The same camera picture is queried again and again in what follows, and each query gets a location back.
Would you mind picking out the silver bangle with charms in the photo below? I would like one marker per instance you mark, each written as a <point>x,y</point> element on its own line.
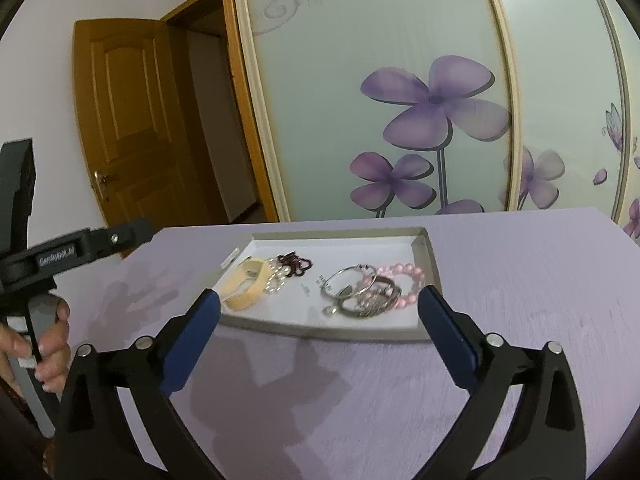
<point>370,307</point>

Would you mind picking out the thin silver bangle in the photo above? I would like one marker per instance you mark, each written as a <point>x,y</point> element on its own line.
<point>324,280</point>

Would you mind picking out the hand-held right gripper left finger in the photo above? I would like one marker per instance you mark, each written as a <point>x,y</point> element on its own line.
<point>192,340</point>

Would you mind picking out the person's left hand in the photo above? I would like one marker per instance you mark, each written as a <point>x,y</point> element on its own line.
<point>57,345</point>

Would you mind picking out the orange wooden door frame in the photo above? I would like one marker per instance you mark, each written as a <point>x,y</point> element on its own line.
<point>250,135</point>

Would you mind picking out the person's left forearm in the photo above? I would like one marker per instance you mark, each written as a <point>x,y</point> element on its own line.
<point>15,435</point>

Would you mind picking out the brown wooden door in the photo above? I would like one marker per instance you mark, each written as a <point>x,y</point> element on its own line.
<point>140,125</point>

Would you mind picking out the shallow white cardboard tray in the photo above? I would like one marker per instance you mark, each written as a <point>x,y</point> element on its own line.
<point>290,310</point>

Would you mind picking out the sliding door with large flowers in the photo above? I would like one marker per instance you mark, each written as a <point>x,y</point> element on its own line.
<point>340,35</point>

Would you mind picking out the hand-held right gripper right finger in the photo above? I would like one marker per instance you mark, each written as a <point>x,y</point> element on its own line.
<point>447,335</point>

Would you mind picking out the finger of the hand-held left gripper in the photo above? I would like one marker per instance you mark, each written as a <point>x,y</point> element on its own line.
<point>125,237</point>

